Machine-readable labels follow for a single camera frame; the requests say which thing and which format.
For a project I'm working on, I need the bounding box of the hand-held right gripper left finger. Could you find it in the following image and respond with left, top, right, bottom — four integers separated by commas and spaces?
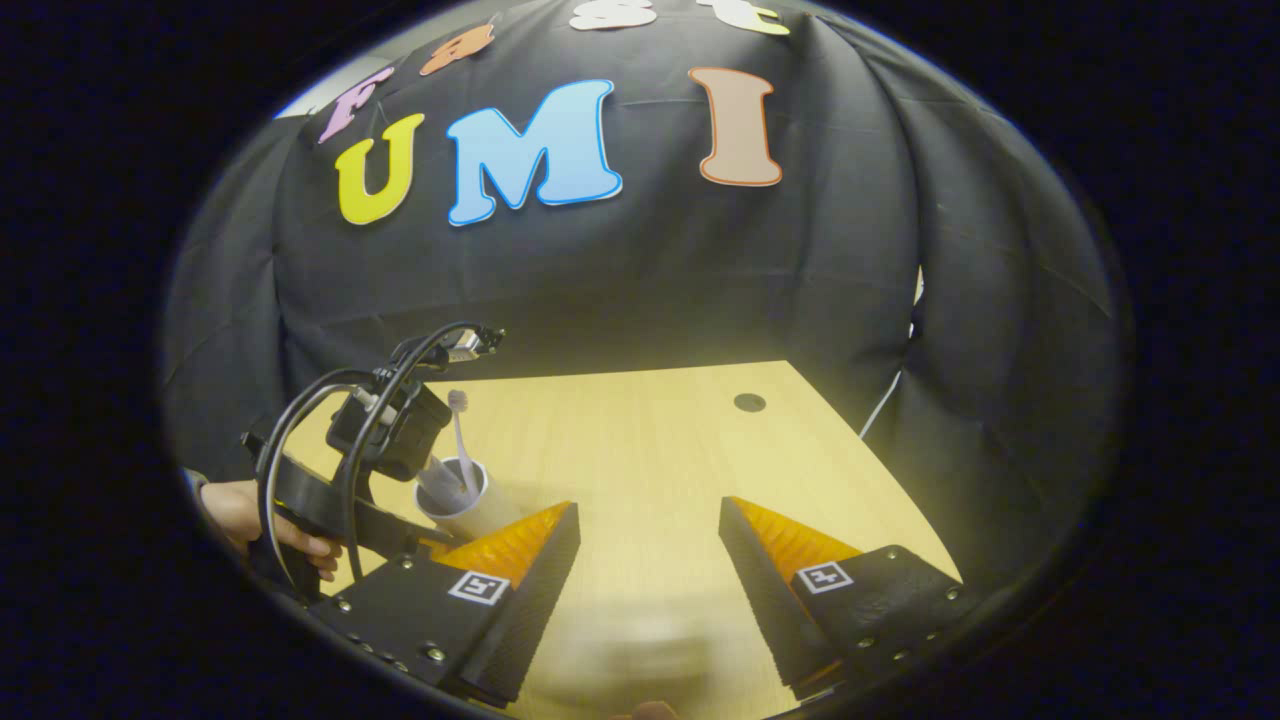
310, 500, 583, 706

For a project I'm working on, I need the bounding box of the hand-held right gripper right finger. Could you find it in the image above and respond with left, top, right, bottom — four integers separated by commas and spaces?
718, 496, 981, 701

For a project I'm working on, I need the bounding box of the pink and white toothbrush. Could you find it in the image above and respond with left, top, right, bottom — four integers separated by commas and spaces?
447, 390, 481, 501

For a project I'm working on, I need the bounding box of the white cup with wooden handle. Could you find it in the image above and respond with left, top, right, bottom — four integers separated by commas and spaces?
413, 457, 526, 546

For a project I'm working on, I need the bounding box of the light wooden desktop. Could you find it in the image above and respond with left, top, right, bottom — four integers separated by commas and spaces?
280, 360, 963, 720

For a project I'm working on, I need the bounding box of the black backdrop cloth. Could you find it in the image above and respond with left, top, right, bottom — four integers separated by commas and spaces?
160, 0, 1131, 601

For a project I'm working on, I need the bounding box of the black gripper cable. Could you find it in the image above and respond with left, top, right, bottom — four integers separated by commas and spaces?
255, 322, 506, 591

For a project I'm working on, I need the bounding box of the white cable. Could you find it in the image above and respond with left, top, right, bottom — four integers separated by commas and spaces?
858, 265, 926, 441

